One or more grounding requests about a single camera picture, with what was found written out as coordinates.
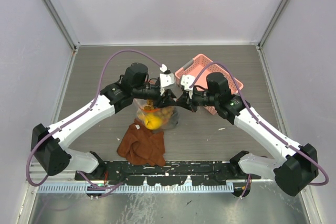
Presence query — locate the pink plastic basket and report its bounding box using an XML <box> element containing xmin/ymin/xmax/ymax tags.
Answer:
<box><xmin>175</xmin><ymin>54</ymin><xmax>250</xmax><ymax>120</ymax></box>

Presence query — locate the clear zip top bag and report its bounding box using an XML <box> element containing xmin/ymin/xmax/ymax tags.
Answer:
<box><xmin>133</xmin><ymin>99</ymin><xmax>179</xmax><ymax>131</ymax></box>

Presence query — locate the brown longan bunch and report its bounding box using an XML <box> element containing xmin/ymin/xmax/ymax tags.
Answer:
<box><xmin>143</xmin><ymin>100</ymin><xmax>175</xmax><ymax>124</ymax></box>

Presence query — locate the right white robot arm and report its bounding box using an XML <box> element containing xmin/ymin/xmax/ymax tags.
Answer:
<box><xmin>179</xmin><ymin>72</ymin><xmax>319</xmax><ymax>196</ymax></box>

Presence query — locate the yellow apple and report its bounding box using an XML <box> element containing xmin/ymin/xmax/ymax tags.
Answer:
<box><xmin>144</xmin><ymin>113</ymin><xmax>162</xmax><ymax>130</ymax></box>

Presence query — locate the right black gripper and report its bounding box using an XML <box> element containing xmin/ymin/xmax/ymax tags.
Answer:
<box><xmin>176</xmin><ymin>84</ymin><xmax>219</xmax><ymax>113</ymax></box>

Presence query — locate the brown cloth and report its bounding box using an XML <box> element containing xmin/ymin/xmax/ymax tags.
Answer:
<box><xmin>117</xmin><ymin>119</ymin><xmax>166</xmax><ymax>167</ymax></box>

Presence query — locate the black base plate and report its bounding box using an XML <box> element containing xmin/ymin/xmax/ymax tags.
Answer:
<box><xmin>75</xmin><ymin>160</ymin><xmax>262</xmax><ymax>187</ymax></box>

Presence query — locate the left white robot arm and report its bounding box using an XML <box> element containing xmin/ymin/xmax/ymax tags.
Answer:
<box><xmin>31</xmin><ymin>63</ymin><xmax>175</xmax><ymax>180</ymax></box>

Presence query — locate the grey slotted cable duct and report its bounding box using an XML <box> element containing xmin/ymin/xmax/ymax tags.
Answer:
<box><xmin>37</xmin><ymin>182</ymin><xmax>234</xmax><ymax>194</ymax></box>

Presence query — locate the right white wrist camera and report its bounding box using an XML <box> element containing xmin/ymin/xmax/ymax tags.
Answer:
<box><xmin>159</xmin><ymin>64</ymin><xmax>175</xmax><ymax>96</ymax></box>

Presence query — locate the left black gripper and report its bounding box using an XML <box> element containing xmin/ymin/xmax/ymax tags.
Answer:
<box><xmin>133</xmin><ymin>83</ymin><xmax>177</xmax><ymax>109</ymax></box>

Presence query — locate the aluminium frame rail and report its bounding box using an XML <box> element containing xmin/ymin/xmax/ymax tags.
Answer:
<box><xmin>25</xmin><ymin>159</ymin><xmax>276</xmax><ymax>183</ymax></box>

